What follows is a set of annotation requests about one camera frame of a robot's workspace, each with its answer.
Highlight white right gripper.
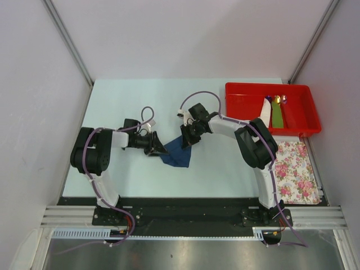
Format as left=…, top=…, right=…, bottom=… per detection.
left=180, top=122, right=203, bottom=150

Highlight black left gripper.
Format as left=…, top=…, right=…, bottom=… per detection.
left=132, top=131, right=169, bottom=157

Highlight dark blue paper napkin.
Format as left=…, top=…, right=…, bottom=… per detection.
left=159, top=136, right=192, bottom=168

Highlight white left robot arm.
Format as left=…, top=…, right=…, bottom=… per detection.
left=70, top=127, right=168, bottom=225

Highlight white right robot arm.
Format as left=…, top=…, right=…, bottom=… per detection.
left=181, top=112, right=280, bottom=226

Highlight white napkin roll with utensil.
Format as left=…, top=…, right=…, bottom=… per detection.
left=260, top=96, right=272, bottom=122

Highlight green napkin roll with spoon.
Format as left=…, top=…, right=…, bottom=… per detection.
left=271, top=96, right=284, bottom=128

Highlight red napkin roll with spoon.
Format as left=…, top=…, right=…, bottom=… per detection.
left=281, top=94, right=295, bottom=128

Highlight red plastic bin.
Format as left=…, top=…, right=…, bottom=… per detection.
left=225, top=82, right=322, bottom=137

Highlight floral cloth mat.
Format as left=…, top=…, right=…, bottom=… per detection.
left=275, top=141, right=321, bottom=205

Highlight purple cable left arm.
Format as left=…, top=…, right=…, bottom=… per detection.
left=53, top=106, right=155, bottom=254

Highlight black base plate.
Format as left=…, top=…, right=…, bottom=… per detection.
left=57, top=197, right=293, bottom=239

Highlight white slotted cable duct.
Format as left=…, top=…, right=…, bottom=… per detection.
left=52, top=228, right=265, bottom=241

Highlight aluminium front rail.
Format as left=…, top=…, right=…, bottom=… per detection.
left=40, top=206, right=347, bottom=230

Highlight left aluminium frame post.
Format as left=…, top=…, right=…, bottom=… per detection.
left=41, top=0, right=94, bottom=88

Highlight aluminium frame post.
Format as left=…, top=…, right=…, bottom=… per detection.
left=286, top=0, right=342, bottom=84
left=41, top=0, right=94, bottom=88

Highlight right aluminium frame post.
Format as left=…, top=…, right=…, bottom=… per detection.
left=286, top=0, right=342, bottom=84

